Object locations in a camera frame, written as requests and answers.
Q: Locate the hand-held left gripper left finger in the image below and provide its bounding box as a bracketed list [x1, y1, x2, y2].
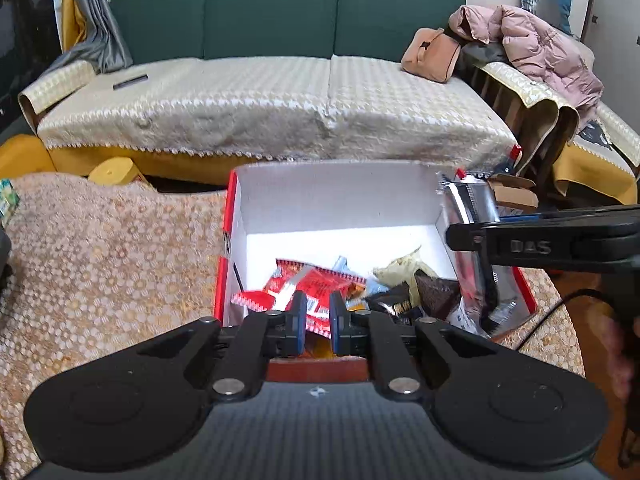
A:
[132, 291, 307, 403]

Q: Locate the red cardboard box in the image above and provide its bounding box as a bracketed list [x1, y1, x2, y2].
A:
[212, 160, 540, 384]

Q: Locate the yellow curtain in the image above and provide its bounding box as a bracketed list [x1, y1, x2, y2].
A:
[60, 0, 89, 54]

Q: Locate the pink puffer jacket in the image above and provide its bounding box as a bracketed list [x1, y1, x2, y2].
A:
[448, 4, 606, 132]

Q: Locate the small cardboard box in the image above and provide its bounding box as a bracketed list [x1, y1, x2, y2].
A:
[487, 174, 540, 214]

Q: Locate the person's right hand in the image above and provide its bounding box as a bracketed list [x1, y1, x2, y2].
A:
[602, 310, 640, 402]

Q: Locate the beige sofa armrest cover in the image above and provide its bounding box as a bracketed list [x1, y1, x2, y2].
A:
[17, 59, 99, 126]

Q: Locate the wooden armchair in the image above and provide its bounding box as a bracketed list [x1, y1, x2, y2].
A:
[462, 35, 640, 211]

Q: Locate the pale green snack packet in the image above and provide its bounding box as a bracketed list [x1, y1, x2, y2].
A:
[372, 246, 440, 306]

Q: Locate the white snack packet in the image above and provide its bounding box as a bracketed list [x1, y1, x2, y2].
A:
[446, 304, 482, 334]

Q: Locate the light blue snack packet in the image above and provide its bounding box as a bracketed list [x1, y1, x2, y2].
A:
[332, 256, 391, 306]

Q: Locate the dark grey garment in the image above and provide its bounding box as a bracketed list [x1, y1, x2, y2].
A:
[460, 42, 512, 69]

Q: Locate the yellow plastic rocking toy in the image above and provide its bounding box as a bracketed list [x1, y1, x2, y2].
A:
[0, 135, 147, 187]

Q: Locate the green sofa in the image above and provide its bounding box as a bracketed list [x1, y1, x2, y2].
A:
[17, 0, 519, 162]

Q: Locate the black cable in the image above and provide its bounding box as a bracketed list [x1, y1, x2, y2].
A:
[515, 290, 609, 354]

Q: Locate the black snack packet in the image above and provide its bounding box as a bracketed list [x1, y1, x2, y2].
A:
[364, 287, 426, 329]

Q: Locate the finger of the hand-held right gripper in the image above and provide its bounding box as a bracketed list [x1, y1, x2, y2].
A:
[444, 220, 505, 264]

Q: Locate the beige sofa seat cover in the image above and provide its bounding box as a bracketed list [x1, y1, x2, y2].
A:
[37, 55, 519, 164]

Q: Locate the tan bag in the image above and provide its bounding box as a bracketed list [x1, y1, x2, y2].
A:
[401, 27, 462, 84]

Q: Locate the red snack packet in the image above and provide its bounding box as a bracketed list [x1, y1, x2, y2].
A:
[231, 259, 368, 334]

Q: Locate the silver snack packet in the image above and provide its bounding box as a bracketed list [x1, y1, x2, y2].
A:
[435, 171, 521, 339]

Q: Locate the green tissue pack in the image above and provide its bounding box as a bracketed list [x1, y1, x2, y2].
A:
[0, 178, 21, 226]

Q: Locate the blue bottle with red cap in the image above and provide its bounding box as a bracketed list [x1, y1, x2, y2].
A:
[500, 144, 524, 176]

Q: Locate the grey curtain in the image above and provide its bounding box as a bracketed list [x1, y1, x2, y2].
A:
[50, 0, 134, 74]

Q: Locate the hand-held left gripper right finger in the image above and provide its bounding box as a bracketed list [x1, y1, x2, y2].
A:
[329, 290, 507, 403]

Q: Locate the beige armchair cover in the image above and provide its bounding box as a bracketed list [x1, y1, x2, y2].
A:
[477, 60, 581, 134]

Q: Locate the maroon snack packet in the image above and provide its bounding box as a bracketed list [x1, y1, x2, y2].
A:
[414, 270, 462, 321]

